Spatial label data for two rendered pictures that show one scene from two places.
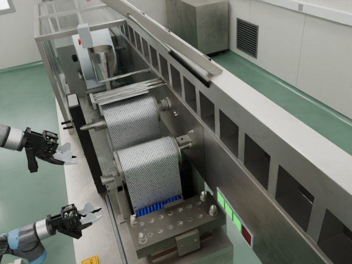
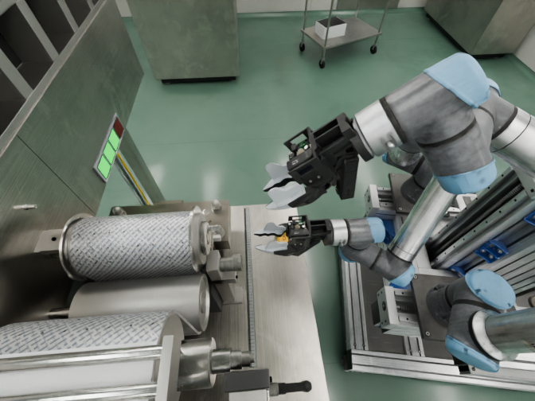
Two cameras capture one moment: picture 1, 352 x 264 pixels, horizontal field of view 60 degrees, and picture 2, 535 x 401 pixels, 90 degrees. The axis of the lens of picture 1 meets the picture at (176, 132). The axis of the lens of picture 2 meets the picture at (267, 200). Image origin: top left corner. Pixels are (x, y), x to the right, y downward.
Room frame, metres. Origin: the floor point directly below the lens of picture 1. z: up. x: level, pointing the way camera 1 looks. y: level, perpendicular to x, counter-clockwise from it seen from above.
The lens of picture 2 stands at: (1.24, 0.47, 1.79)
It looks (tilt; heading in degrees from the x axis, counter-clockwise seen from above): 55 degrees down; 193
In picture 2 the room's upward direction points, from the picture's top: straight up
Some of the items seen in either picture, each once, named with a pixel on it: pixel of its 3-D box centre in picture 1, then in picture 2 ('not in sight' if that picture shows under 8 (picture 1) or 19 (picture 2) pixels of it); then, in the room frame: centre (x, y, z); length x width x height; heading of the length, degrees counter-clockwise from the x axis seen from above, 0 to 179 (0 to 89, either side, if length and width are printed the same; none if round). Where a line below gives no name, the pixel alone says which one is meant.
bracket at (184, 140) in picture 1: (183, 140); (52, 240); (1.09, -0.03, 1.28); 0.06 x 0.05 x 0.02; 107
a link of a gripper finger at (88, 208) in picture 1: (89, 207); (271, 245); (0.92, 0.41, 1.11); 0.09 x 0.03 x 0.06; 116
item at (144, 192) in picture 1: (155, 189); not in sight; (0.98, 0.12, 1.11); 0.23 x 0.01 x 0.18; 107
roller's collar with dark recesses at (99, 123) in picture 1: (99, 123); (193, 364); (1.23, 0.35, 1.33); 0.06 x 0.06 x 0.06; 17
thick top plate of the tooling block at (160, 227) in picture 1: (176, 222); (169, 227); (0.88, 0.05, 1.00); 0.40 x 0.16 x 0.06; 107
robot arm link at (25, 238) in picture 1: (24, 236); (361, 231); (0.82, 0.65, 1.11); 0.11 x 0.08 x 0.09; 107
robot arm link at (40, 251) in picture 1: (31, 250); (357, 248); (0.82, 0.66, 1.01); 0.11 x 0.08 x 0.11; 68
